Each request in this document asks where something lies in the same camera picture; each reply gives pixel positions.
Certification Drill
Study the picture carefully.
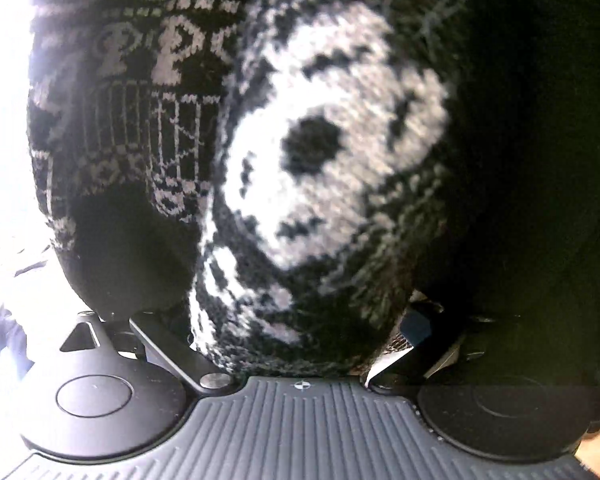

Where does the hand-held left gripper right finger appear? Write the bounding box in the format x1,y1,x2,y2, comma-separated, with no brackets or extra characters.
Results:
366,304,468,392

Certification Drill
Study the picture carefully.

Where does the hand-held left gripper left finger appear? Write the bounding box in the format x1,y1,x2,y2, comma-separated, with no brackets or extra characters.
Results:
57,310,233,393

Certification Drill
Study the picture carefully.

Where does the black white knit sweater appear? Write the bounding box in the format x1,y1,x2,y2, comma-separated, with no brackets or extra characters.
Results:
25,0,600,386

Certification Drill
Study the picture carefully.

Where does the dark blue cloth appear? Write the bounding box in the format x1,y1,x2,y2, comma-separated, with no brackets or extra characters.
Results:
0,305,35,378

